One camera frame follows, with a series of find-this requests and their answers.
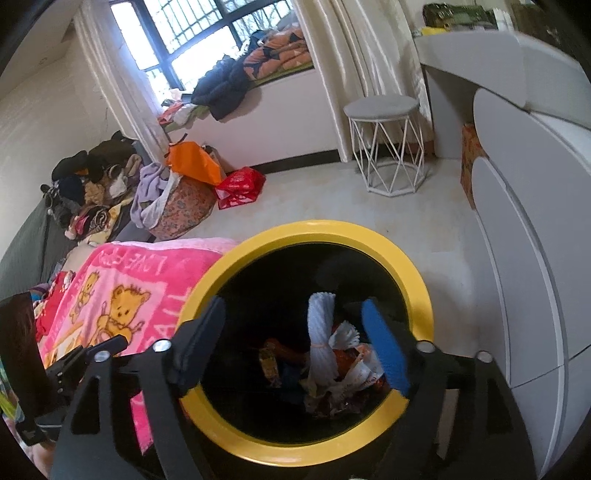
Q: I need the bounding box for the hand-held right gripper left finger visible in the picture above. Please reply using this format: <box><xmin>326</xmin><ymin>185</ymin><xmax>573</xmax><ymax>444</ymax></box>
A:
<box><xmin>51</xmin><ymin>296</ymin><xmax>227</xmax><ymax>480</ymax></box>

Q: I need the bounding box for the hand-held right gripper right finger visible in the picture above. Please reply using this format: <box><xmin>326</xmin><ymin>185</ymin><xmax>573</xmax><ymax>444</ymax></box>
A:
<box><xmin>361</xmin><ymin>299</ymin><xmax>539</xmax><ymax>480</ymax></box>

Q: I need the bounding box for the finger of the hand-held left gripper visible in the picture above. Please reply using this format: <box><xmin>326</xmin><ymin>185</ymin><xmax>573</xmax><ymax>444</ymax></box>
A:
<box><xmin>46</xmin><ymin>335</ymin><xmax>129</xmax><ymax>377</ymax></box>

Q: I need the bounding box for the white paper wad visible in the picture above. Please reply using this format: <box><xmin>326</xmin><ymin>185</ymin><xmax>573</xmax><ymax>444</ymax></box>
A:
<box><xmin>307</xmin><ymin>292</ymin><xmax>340</xmax><ymax>398</ymax></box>

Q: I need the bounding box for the blue wrapper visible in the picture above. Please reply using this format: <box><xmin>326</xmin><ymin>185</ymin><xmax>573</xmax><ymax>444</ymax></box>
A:
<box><xmin>277</xmin><ymin>369</ymin><xmax>310</xmax><ymax>402</ymax></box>

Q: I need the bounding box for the yellow rimmed black bin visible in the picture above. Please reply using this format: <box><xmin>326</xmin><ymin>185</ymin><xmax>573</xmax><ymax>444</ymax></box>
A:
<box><xmin>178</xmin><ymin>220</ymin><xmax>435</xmax><ymax>464</ymax></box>

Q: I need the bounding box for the red printed blanket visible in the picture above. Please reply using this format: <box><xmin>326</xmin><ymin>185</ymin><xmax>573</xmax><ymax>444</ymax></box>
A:
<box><xmin>34</xmin><ymin>272</ymin><xmax>75</xmax><ymax>342</ymax></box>

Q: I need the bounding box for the pink bear printed blanket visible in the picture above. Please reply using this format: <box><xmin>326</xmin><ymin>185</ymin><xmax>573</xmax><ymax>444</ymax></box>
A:
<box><xmin>37</xmin><ymin>237</ymin><xmax>241</xmax><ymax>455</ymax></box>

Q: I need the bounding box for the grey sofa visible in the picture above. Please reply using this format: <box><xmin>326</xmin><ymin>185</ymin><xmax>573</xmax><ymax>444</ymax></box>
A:
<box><xmin>0</xmin><ymin>194</ymin><xmax>70</xmax><ymax>301</ymax></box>

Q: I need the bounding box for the floral laundry basket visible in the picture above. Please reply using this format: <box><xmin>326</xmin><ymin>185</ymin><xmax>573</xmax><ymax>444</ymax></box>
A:
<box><xmin>150</xmin><ymin>178</ymin><xmax>218</xmax><ymax>241</ymax></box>

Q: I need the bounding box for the pile of clothes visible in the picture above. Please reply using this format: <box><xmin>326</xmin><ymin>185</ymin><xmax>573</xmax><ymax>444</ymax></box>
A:
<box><xmin>41</xmin><ymin>131</ymin><xmax>144</xmax><ymax>245</ymax></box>

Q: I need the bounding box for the red plastic bag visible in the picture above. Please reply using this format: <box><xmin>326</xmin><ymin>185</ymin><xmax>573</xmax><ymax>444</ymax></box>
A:
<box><xmin>215</xmin><ymin>167</ymin><xmax>267</xmax><ymax>209</ymax></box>

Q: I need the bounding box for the orange bag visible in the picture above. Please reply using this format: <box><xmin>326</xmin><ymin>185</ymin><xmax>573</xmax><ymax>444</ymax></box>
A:
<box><xmin>166</xmin><ymin>141</ymin><xmax>222</xmax><ymax>185</ymax></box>

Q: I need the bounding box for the orange floral box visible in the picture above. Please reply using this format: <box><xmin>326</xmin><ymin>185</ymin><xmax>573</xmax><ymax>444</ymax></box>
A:
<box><xmin>460</xmin><ymin>124</ymin><xmax>490</xmax><ymax>210</ymax></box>

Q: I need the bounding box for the small clothes heap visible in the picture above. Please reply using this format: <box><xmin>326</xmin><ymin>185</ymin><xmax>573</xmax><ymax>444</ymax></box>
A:
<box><xmin>157</xmin><ymin>90</ymin><xmax>208</xmax><ymax>130</ymax></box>

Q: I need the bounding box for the white window seat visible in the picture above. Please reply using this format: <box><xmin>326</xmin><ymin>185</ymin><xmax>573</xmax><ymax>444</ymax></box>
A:
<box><xmin>171</xmin><ymin>69</ymin><xmax>342</xmax><ymax>174</ymax></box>

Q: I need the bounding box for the cream satin curtain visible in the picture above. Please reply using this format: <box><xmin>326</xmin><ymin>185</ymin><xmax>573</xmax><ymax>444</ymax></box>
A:
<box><xmin>74</xmin><ymin>4</ymin><xmax>169</xmax><ymax>162</ymax></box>
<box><xmin>293</xmin><ymin>0</ymin><xmax>435</xmax><ymax>162</ymax></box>

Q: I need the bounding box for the black jacket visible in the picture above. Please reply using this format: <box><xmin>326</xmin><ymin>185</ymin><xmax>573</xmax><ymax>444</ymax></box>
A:
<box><xmin>190</xmin><ymin>55</ymin><xmax>252</xmax><ymax>121</ymax></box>

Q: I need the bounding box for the orange patterned quilt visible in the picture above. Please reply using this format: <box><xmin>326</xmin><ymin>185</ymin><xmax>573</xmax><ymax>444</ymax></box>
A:
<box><xmin>242</xmin><ymin>25</ymin><xmax>312</xmax><ymax>79</ymax></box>

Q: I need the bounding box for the white dressing table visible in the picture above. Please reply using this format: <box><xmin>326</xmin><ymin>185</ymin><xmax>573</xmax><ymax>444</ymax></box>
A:
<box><xmin>413</xmin><ymin>30</ymin><xmax>591</xmax><ymax>160</ymax></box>

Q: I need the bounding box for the barred window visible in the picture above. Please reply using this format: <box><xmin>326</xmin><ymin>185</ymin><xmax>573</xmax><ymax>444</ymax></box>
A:
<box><xmin>110</xmin><ymin>0</ymin><xmax>296</xmax><ymax>90</ymax></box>

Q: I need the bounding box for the green handbag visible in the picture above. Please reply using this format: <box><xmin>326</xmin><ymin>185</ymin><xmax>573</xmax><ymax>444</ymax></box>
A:
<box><xmin>422</xmin><ymin>2</ymin><xmax>490</xmax><ymax>28</ymax></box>

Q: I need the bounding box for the dark organizer box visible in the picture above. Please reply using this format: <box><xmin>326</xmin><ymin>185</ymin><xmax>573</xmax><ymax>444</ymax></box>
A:
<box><xmin>512</xmin><ymin>2</ymin><xmax>555</xmax><ymax>33</ymax></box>

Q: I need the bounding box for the white wire stool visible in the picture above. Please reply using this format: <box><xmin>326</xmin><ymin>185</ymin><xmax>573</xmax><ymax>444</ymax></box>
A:
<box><xmin>344</xmin><ymin>95</ymin><xmax>432</xmax><ymax>198</ymax></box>

